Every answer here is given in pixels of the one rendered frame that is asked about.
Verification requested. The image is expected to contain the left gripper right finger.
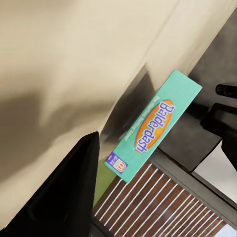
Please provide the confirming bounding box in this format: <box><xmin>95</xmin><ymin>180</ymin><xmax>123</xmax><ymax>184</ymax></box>
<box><xmin>221</xmin><ymin>131</ymin><xmax>237</xmax><ymax>171</ymax></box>

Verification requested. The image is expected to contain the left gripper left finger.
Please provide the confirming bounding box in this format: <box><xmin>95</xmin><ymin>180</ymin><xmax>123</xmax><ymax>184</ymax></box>
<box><xmin>0</xmin><ymin>131</ymin><xmax>100</xmax><ymax>237</ymax></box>

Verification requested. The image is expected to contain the board game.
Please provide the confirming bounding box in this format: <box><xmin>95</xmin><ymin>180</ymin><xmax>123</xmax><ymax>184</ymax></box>
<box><xmin>104</xmin><ymin>70</ymin><xmax>202</xmax><ymax>183</ymax></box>

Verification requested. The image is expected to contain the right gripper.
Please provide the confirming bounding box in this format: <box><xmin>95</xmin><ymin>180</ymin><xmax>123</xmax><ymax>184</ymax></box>
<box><xmin>185</xmin><ymin>102</ymin><xmax>237</xmax><ymax>136</ymax></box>

